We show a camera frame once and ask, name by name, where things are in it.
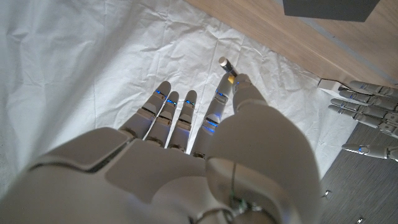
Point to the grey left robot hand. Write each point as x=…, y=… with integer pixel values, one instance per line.
x=373, y=107

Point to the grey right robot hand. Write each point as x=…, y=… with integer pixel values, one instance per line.
x=155, y=177

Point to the black pen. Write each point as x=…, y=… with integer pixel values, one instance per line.
x=227, y=66

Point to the black cube block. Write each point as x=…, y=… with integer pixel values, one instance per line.
x=329, y=9

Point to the white wrinkled backdrop sheet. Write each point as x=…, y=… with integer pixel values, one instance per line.
x=93, y=62

